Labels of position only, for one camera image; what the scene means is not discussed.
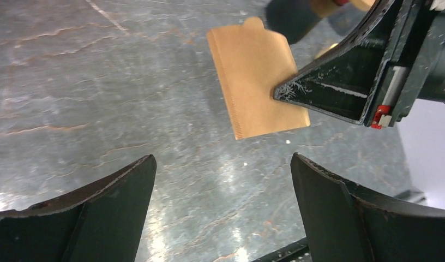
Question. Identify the masking tape roll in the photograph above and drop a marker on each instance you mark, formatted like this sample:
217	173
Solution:
325	50

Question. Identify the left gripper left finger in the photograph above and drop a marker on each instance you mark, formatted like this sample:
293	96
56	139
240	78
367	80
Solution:
102	221

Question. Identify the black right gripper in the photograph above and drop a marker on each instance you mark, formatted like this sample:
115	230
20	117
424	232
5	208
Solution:
394	56

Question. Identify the brown paper coffee filter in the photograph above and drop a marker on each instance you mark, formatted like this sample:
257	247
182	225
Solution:
250	62

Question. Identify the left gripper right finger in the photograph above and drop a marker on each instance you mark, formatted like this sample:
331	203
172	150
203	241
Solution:
345	221

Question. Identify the wooden dripper ring holder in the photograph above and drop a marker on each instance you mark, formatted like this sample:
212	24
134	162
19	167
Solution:
324	8

